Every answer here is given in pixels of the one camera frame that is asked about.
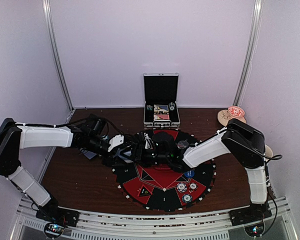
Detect blue small blind button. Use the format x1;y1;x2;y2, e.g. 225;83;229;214
184;169;195;178

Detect round wooden board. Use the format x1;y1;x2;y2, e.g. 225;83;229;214
217;109;247;127

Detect red white patterned bowl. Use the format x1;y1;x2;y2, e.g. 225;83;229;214
227;105;245;119

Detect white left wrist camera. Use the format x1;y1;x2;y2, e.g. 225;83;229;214
107;134;125;152

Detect card decks in case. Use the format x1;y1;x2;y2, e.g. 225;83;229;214
153;104;170;121

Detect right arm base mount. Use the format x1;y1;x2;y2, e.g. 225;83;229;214
229;203;272;226

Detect round red black poker mat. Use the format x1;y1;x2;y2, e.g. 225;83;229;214
111;129;218;213

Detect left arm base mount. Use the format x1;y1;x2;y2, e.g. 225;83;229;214
35;207;80;227

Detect blue checkered card deck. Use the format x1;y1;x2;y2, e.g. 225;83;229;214
115;149;133;163

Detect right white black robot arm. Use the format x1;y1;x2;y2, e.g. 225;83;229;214
131;118;283;221

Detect white chip stack near ten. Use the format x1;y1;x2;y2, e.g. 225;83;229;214
176;182;188;193

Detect chips in case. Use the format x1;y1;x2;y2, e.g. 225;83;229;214
168;102;176;111

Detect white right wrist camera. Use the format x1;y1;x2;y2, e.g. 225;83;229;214
143;132;155;150

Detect clear dealer button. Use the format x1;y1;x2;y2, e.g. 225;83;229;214
177;140;190;150

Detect aluminium poker case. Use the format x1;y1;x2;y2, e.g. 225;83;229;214
143;73;180;128

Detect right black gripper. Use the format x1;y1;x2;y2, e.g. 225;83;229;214
120;143;171;168

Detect blue chip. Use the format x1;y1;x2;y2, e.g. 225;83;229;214
181;194;193;204

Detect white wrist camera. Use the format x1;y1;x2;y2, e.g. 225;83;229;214
107;134;125;152
143;132;155;150

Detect aluminium front rail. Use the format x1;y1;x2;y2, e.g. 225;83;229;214
8;197;300;240

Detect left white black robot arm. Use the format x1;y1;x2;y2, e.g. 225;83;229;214
0;114;132;222

